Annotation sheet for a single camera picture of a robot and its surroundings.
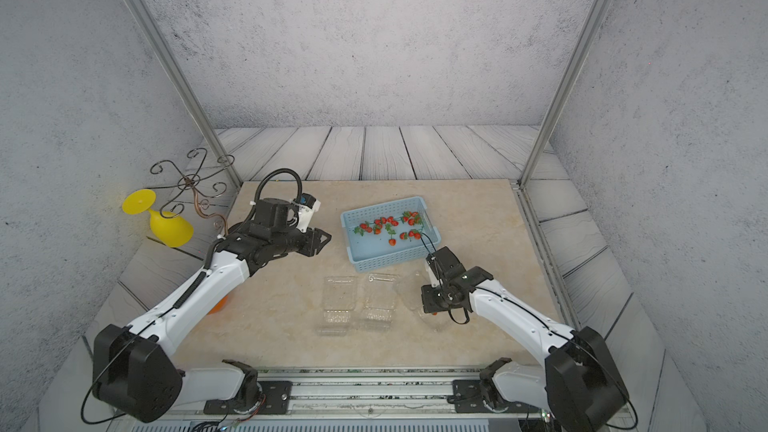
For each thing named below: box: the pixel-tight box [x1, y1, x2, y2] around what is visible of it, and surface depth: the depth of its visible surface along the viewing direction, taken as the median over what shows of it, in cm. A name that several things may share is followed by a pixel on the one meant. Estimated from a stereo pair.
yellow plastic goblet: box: [122, 189, 195, 248], surface depth 76 cm
